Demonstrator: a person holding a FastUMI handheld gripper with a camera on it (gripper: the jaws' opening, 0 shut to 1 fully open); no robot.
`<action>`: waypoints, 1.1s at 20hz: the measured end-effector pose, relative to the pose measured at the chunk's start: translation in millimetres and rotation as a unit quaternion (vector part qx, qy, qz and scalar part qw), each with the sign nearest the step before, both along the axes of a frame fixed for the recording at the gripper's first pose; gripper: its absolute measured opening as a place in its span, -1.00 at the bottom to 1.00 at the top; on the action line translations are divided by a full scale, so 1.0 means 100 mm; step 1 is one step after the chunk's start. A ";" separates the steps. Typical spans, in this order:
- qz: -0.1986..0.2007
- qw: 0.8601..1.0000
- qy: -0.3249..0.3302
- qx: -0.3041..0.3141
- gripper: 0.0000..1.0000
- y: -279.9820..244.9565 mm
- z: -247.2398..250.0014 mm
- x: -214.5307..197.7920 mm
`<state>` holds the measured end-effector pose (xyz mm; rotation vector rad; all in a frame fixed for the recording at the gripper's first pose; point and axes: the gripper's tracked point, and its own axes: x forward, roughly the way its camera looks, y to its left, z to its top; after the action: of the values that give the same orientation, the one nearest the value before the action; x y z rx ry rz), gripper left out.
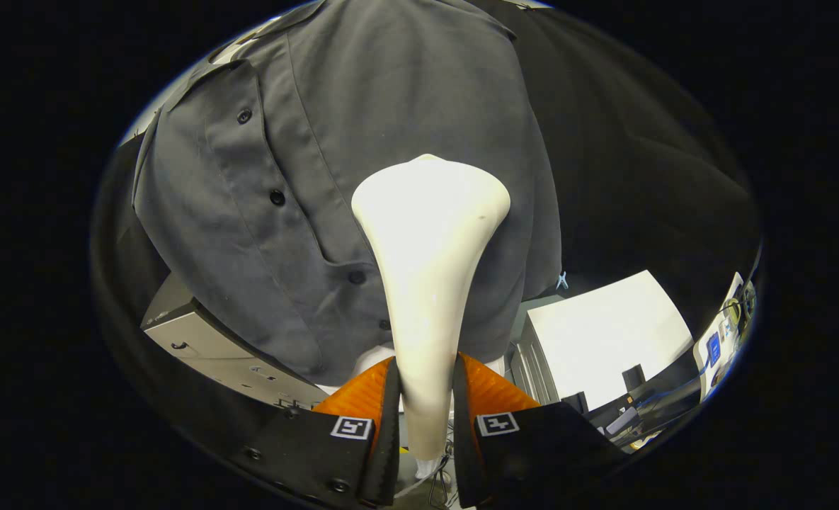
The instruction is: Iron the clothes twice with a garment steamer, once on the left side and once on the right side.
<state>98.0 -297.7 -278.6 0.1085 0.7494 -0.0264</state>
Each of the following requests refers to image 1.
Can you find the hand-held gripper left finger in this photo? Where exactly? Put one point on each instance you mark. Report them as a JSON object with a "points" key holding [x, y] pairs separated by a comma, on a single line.
{"points": [[389, 439]]}

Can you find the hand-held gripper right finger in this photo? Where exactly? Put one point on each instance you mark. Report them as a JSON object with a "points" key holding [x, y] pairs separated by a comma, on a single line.
{"points": [[461, 439]]}

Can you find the white garment steamer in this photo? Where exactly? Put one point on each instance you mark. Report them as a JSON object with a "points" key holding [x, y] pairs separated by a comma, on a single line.
{"points": [[430, 227]]}

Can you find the grey button shirt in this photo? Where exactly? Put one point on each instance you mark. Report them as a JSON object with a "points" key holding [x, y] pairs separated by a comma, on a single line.
{"points": [[405, 85]]}

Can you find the white mannequin torso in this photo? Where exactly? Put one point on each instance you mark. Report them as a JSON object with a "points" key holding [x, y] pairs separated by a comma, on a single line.
{"points": [[373, 358]]}

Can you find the small black box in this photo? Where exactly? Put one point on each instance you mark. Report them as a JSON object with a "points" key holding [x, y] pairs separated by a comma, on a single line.
{"points": [[634, 377], [576, 402]]}

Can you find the light blue clip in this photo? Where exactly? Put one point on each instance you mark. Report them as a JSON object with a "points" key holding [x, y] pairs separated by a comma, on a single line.
{"points": [[561, 281]]}

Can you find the grey drawer cabinet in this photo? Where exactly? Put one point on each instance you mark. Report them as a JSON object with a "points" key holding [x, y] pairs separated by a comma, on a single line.
{"points": [[200, 340]]}

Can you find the black backdrop cloth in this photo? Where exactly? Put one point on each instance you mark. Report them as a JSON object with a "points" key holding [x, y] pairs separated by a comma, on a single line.
{"points": [[638, 142]]}

